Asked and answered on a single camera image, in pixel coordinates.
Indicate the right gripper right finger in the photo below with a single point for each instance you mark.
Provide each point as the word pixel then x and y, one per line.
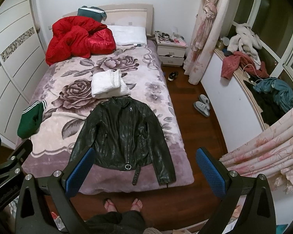
pixel 258 212

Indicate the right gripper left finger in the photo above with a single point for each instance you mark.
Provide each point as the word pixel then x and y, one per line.
pixel 33 214

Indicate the black leather jacket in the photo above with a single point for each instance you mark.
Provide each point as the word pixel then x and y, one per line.
pixel 126 135

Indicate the green striped-cuff garment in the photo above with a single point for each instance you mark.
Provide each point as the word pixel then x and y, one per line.
pixel 31 119

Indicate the near floral curtain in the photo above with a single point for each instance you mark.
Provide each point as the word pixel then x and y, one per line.
pixel 270 153

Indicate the person's left foot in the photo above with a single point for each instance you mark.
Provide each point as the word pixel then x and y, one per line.
pixel 109 205

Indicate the person's foot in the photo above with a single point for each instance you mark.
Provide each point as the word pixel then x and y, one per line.
pixel 137 205
pixel 109 205

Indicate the floral purple bed blanket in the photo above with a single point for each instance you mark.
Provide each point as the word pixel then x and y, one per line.
pixel 66 88

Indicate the white wardrobe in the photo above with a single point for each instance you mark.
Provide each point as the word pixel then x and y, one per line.
pixel 22 65

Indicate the person's dark trousers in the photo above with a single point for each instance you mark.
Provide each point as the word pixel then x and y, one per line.
pixel 115 222

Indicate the person's right foot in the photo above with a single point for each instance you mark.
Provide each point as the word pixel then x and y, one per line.
pixel 137 205

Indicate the grey slipper left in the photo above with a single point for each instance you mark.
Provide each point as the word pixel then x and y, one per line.
pixel 202 108

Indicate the grey slipper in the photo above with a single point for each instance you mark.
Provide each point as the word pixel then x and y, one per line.
pixel 202 108
pixel 205 100

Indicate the teal garment on sill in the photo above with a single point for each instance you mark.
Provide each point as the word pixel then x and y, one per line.
pixel 282 93

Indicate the folded white fluffy garment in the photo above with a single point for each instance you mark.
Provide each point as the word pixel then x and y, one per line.
pixel 108 84

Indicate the grey slipper right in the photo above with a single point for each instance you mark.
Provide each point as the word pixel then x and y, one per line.
pixel 205 100

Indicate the red puffy coat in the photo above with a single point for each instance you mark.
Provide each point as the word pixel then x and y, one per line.
pixel 78 36

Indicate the dark red garment on sill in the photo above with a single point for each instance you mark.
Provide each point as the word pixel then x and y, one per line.
pixel 238 59

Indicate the black shoe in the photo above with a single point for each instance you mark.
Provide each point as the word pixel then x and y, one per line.
pixel 172 76

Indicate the dark teal folded garment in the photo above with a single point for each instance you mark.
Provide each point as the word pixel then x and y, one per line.
pixel 93 12

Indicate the white pillow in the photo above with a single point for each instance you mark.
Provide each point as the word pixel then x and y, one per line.
pixel 128 35

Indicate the white garment on sill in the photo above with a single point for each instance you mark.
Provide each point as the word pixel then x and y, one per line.
pixel 246 41

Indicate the white bedside nightstand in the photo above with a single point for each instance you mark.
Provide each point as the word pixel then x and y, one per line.
pixel 171 51

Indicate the beige bed headboard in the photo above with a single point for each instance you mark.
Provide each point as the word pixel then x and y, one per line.
pixel 130 14

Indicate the clutter on nightstand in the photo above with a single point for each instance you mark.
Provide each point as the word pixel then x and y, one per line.
pixel 167 36

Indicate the tied floral curtain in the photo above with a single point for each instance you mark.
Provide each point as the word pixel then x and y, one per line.
pixel 206 33

